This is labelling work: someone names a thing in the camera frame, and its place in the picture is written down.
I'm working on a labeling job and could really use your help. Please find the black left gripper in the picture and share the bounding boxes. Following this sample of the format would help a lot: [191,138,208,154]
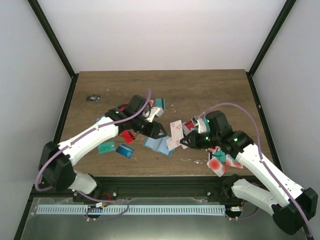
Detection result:
[132,115,168,140]

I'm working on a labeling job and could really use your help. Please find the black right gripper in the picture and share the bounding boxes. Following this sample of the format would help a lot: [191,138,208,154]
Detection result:
[180,130,221,150]

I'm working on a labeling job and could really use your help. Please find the light blue card holder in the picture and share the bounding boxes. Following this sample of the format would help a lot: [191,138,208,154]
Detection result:
[143,136,175,157]

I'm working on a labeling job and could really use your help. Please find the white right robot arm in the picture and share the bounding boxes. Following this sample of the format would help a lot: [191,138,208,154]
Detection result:
[180,110,318,238]

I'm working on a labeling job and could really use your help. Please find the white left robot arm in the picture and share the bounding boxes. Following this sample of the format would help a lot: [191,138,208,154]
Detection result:
[35,95,167,202]

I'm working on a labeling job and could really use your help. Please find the teal card with black stripe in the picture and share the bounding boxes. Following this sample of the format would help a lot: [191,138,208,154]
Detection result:
[155,98,166,111]

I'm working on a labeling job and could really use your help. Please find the blue card left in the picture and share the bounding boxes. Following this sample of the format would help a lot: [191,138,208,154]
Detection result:
[116,143,135,159]

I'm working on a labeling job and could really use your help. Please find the white card large red circle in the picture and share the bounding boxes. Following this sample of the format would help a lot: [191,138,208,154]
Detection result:
[206,157,227,177]

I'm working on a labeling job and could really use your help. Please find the small black card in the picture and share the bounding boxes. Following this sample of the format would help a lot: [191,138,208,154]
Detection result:
[86,94,101,102]

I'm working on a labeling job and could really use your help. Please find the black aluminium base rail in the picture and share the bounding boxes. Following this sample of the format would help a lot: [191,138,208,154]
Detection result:
[96,176,237,204]

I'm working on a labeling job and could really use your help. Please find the light blue slotted cable duct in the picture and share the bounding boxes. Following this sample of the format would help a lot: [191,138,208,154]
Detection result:
[36,204,226,216]

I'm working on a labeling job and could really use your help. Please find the black frame post right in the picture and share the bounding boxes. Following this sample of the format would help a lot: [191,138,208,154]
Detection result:
[247,0,298,76]

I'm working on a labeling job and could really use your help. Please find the black frame post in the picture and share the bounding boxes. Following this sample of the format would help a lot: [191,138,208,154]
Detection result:
[26,0,77,79]
[247,0,298,76]

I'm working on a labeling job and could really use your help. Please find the black frame post left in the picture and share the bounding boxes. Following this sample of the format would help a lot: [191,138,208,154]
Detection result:
[26,0,77,79]

